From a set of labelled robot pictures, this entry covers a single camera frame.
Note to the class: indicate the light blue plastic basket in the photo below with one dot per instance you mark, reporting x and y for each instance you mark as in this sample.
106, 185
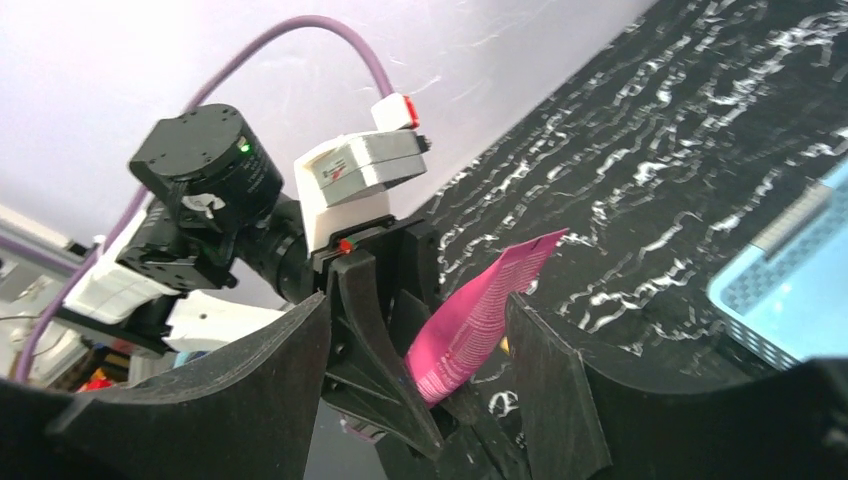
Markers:
784, 296

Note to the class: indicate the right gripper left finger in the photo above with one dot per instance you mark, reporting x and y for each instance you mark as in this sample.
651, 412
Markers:
244, 411

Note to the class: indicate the pink toothpaste tube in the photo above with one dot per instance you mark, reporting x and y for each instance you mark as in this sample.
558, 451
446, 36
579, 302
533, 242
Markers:
460, 336

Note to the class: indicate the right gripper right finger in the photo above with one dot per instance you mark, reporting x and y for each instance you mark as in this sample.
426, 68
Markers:
592, 411

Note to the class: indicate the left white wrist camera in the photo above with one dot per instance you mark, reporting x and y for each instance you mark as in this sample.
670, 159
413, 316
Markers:
344, 182

